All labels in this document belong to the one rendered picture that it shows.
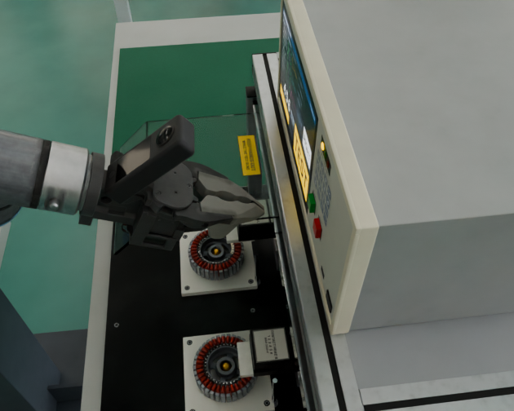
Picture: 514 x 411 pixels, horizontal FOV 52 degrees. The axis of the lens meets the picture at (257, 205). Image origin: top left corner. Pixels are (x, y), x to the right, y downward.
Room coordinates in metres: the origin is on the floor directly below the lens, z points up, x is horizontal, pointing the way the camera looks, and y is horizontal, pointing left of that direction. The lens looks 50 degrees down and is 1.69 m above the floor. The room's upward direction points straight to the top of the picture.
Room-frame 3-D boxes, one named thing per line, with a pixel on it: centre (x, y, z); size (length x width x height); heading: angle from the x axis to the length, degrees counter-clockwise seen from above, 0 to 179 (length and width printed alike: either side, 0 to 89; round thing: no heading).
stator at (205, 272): (0.61, 0.08, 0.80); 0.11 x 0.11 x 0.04
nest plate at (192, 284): (0.61, 0.08, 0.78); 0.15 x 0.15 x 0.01; 7
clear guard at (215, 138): (0.61, 0.07, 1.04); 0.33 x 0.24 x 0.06; 97
